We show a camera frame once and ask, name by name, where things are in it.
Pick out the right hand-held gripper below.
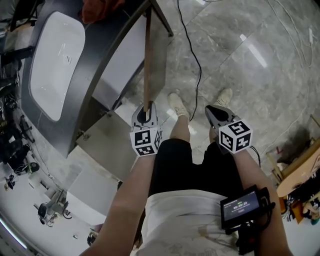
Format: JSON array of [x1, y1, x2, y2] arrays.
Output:
[[205, 105, 253, 156]]

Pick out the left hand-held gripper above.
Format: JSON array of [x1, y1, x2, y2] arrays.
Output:
[[129, 100, 163, 158]]

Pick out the white cable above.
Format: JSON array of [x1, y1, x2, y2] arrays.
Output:
[[268, 0, 316, 69]]

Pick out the person's black shorts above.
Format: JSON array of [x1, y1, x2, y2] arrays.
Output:
[[148, 138, 247, 199]]

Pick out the round wooden board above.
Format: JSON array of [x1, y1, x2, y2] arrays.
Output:
[[275, 159, 320, 201]]

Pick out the person's leg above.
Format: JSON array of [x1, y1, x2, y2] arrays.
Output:
[[169, 113, 192, 145], [208, 126, 222, 149]]

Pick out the person's white printed t-shirt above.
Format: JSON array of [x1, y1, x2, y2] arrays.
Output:
[[134, 189, 241, 256]]

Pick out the black power cable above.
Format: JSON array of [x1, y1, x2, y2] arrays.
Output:
[[176, 0, 203, 123]]

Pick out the person's left leg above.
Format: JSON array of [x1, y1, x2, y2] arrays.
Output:
[[169, 113, 192, 145]]

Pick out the dark wooden sink cabinet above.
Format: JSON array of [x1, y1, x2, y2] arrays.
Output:
[[21, 0, 175, 161]]

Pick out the black chair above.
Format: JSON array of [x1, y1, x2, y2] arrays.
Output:
[[9, 0, 39, 33]]

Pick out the black screen device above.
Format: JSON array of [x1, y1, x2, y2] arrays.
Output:
[[219, 184, 276, 235]]

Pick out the brown wooden cabinet door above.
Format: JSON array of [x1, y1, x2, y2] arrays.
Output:
[[75, 111, 157, 182], [143, 8, 168, 119]]

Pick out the person's left beige shoe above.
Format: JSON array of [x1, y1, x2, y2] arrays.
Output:
[[167, 92, 191, 118]]

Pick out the white sink basin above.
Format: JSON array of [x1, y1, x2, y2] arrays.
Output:
[[28, 11, 87, 123]]

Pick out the person's beige shoe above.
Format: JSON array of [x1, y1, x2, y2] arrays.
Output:
[[212, 87, 234, 109], [167, 92, 191, 118]]

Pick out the red cloth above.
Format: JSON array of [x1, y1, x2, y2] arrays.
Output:
[[81, 0, 107, 25]]

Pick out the person's right beige shoe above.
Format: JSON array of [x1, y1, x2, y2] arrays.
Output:
[[212, 87, 234, 109]]

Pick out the person's right leg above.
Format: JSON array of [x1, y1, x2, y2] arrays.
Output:
[[208, 126, 222, 149]]

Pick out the light wooden frame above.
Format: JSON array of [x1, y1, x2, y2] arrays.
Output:
[[265, 114, 320, 185]]

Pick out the black device mount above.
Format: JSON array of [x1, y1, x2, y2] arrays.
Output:
[[234, 219, 261, 256]]

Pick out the person's left forearm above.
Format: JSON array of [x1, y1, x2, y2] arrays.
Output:
[[86, 151, 157, 256]]

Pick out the person's right forearm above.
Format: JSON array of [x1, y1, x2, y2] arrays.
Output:
[[233, 147, 294, 256]]

